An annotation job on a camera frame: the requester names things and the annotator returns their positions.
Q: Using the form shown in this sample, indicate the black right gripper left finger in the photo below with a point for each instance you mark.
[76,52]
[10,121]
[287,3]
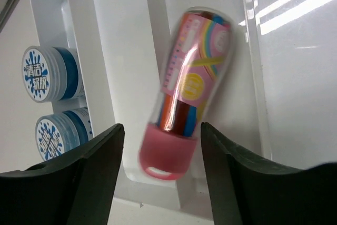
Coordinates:
[74,188]

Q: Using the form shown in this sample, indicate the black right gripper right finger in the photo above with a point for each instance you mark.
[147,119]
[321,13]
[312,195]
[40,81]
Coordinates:
[246,188]

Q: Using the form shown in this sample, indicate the blue cleaning gel jar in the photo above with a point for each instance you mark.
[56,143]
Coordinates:
[52,74]
[58,133]

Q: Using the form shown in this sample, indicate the clear marker tube pink cap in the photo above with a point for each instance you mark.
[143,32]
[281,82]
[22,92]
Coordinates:
[199,55]

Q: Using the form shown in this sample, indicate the white compartment organizer tray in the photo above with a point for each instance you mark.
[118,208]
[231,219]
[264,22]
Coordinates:
[262,71]

